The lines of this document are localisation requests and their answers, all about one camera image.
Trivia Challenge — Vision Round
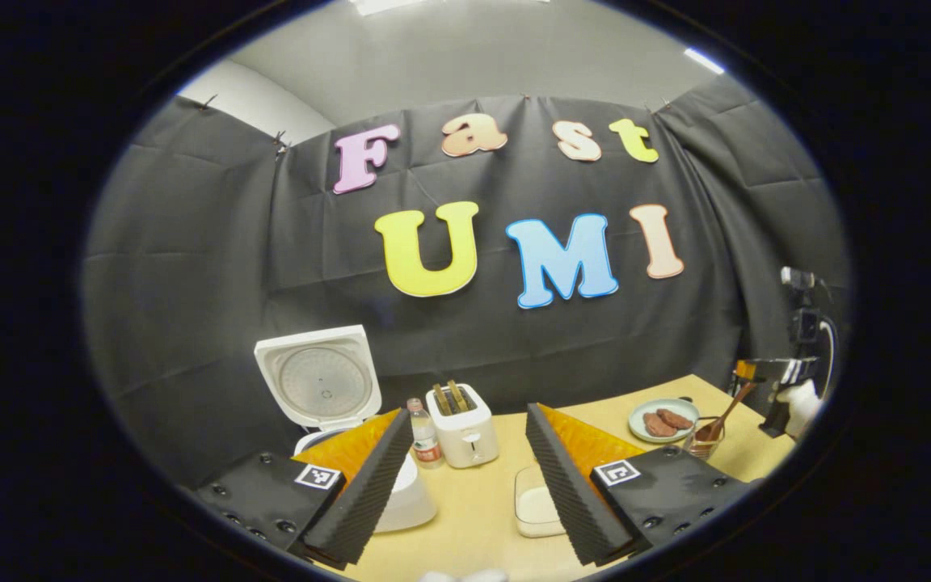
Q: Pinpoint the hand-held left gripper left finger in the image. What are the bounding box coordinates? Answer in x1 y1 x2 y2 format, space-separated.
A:
191 408 416 571

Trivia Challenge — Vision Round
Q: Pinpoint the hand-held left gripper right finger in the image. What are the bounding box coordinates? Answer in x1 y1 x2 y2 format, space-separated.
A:
524 403 757 567

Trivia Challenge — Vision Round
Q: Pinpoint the clear rice box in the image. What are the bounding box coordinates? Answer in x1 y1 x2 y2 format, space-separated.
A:
514 465 567 538

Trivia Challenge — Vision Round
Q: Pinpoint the brown wooden spoon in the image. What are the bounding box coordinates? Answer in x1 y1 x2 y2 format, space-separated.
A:
696 380 757 444

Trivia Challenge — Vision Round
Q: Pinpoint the white rice cooker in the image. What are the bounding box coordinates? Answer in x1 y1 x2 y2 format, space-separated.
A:
254 325 438 533

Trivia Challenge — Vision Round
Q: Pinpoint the clear plastic water bottle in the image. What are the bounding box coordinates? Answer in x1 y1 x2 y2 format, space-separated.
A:
407 398 444 470

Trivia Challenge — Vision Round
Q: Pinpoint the white toaster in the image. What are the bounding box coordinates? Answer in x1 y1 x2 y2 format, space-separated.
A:
425 382 501 470

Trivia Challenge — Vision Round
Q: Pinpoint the pale green plate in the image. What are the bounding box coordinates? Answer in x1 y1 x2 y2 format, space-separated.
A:
629 398 701 444

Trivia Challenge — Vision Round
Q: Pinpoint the black backdrop cloth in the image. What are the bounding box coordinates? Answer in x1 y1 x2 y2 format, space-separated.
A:
82 74 853 490

